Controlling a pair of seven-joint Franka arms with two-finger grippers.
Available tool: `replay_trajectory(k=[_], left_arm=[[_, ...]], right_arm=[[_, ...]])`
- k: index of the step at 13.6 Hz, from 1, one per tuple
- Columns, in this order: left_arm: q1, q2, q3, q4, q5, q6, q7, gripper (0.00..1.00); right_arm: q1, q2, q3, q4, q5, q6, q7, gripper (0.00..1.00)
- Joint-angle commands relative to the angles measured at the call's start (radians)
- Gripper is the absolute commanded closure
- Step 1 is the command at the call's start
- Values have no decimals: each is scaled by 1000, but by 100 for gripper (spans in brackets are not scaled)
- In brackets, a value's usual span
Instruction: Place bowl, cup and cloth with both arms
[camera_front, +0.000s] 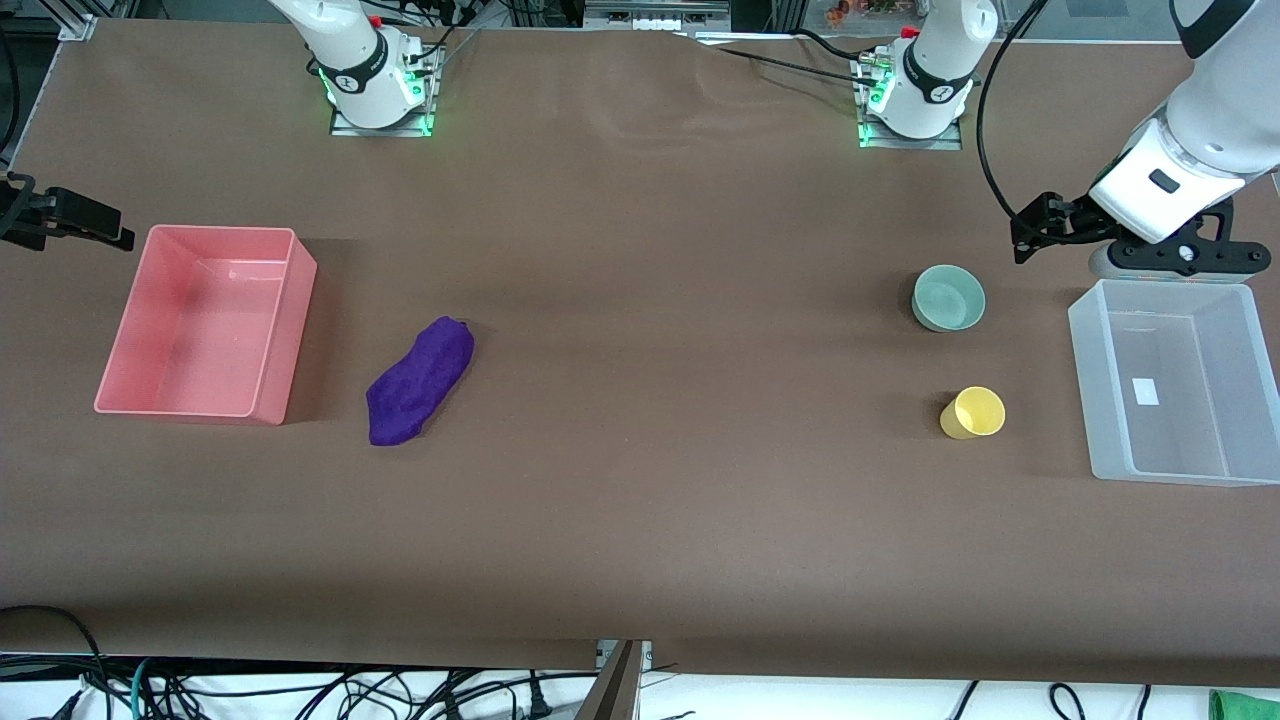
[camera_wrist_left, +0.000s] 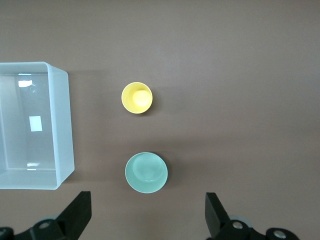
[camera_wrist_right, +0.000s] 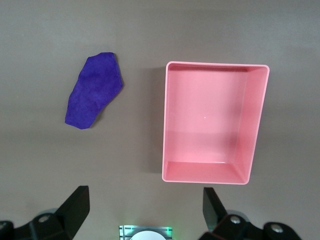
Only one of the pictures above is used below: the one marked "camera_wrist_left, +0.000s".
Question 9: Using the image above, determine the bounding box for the translucent white plastic box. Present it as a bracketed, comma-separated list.
[0, 61, 76, 191]

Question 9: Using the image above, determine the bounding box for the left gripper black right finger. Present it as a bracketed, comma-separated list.
[205, 192, 300, 240]

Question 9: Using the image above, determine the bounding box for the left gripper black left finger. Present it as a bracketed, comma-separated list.
[13, 190, 92, 240]

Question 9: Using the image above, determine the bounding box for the yellow plastic cup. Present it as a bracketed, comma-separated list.
[121, 81, 154, 115]

